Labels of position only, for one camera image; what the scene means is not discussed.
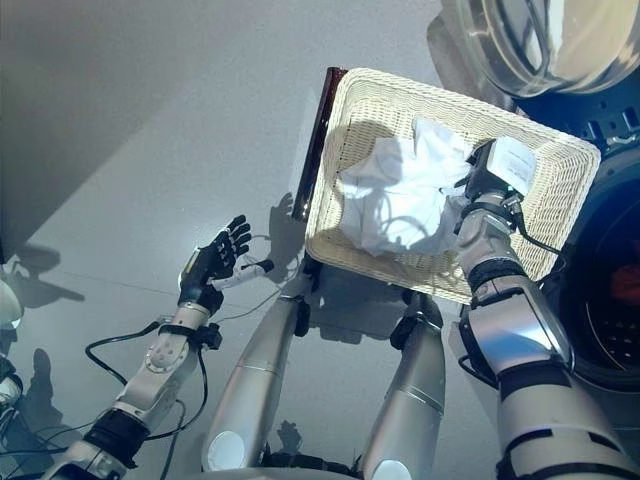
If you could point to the silver robot left leg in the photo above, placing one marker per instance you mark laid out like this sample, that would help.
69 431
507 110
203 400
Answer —
255 380

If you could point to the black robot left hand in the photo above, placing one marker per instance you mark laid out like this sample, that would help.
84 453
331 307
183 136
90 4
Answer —
202 280

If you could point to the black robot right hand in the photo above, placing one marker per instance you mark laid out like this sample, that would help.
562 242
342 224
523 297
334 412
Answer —
505 165

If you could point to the cream wicker laundry basket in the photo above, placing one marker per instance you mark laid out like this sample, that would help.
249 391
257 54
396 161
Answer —
380 100

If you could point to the round glass washing machine door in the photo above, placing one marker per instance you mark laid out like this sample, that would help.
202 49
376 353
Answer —
550 45

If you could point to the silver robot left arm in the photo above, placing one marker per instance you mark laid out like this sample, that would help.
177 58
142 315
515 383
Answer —
160 360

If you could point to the orange-red garment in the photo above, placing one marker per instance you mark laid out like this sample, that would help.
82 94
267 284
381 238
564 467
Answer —
627 280

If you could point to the white garment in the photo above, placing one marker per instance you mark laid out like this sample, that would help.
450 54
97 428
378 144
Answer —
415 200

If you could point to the silver robot right leg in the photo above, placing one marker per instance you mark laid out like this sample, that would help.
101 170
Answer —
410 395

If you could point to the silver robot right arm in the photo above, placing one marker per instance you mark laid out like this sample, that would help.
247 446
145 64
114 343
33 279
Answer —
525 350

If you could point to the grey front-load washing machine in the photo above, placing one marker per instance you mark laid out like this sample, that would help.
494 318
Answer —
600 250

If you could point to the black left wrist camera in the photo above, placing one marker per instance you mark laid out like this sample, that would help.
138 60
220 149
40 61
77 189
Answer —
211 336

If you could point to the silver white cylindrical device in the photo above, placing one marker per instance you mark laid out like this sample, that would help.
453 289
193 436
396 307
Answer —
9 305

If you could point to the grey robot torso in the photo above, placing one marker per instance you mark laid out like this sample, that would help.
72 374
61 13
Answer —
310 462

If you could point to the dark cluttered equipment base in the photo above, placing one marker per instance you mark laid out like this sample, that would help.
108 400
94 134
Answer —
10 385

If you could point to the silver robot leg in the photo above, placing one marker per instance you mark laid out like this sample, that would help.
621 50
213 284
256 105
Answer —
255 380
410 395

